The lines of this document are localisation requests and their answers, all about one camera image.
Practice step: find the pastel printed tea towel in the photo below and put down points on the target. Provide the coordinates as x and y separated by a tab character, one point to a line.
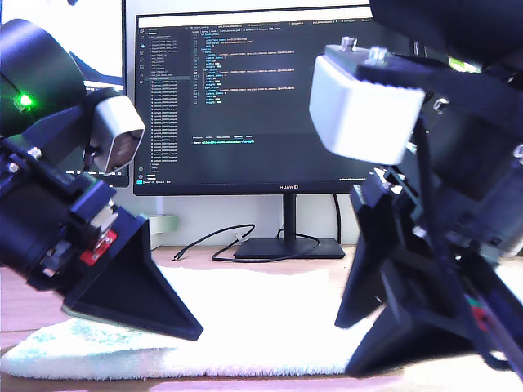
265	318

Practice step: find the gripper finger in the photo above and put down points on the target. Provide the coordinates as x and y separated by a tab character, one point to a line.
372	245
417	326

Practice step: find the long white box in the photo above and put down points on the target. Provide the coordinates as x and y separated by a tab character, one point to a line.
163	224

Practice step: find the black monitor showing terminal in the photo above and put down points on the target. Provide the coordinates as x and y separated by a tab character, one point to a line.
106	24

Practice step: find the black Huawei monitor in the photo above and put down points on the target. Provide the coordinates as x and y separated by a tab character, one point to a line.
265	163

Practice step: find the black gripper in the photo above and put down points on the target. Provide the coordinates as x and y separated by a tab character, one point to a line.
37	220

